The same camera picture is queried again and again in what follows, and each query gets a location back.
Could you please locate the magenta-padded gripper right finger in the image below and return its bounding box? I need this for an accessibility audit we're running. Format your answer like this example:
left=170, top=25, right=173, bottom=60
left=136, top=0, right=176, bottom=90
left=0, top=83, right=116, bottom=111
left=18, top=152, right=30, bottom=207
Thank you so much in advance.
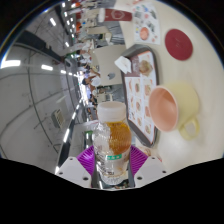
left=127, top=145, right=168, bottom=188

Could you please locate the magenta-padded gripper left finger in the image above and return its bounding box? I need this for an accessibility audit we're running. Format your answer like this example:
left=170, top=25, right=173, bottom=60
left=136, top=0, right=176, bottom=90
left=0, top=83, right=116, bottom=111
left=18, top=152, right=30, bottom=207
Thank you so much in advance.
left=54, top=145, right=100, bottom=188

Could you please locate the clear plastic tea bottle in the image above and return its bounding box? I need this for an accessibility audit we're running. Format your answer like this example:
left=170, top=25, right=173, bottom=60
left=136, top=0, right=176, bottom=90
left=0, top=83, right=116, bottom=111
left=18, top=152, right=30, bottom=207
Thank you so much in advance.
left=92, top=101, right=133, bottom=186

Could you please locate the ceiling air conditioner unit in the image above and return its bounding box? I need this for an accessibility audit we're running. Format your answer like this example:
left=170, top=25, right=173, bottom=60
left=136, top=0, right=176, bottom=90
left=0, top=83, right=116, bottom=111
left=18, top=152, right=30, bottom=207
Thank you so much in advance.
left=51, top=108, right=66, bottom=129

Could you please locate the pale yellow mug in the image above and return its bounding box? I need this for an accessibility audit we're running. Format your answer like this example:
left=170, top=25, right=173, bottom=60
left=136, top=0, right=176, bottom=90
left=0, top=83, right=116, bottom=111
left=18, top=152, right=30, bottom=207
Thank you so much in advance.
left=148, top=79, right=201, bottom=141

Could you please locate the printed paper tray liner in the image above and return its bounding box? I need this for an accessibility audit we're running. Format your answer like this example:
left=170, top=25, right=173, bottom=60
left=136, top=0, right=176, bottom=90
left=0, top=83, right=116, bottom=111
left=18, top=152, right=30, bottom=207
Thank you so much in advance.
left=124, top=50, right=157, bottom=144

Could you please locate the dark brown food tray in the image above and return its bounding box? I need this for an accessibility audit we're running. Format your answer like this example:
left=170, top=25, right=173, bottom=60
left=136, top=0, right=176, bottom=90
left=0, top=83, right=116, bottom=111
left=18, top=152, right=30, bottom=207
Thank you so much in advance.
left=120, top=44, right=160, bottom=148

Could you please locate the person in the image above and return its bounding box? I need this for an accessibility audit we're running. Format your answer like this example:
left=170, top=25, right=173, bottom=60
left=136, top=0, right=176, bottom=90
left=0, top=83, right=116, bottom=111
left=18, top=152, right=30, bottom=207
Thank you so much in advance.
left=81, top=74, right=101, bottom=88

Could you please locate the crumpled white napkin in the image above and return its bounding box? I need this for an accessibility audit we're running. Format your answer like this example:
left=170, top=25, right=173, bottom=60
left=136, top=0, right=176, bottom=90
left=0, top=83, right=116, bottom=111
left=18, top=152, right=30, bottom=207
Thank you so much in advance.
left=114, top=55, right=133, bottom=75

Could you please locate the beige chair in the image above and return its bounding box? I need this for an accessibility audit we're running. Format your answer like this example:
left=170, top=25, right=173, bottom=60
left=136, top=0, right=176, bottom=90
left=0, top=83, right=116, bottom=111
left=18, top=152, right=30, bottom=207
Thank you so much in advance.
left=92, top=44, right=127, bottom=87

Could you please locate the group of ceiling lights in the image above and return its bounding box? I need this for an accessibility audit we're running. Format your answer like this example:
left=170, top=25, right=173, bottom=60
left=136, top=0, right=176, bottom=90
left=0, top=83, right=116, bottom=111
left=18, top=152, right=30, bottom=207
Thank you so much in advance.
left=0, top=0, right=88, bottom=144

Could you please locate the flat round red coaster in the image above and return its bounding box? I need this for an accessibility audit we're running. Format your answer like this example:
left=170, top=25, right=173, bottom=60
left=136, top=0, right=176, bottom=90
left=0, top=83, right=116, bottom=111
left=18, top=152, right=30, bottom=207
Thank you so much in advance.
left=164, top=28, right=194, bottom=62

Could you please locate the colourful printed sticker sheet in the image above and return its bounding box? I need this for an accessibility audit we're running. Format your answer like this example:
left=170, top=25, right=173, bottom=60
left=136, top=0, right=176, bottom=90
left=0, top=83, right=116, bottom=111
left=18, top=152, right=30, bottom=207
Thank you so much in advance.
left=132, top=2, right=162, bottom=46

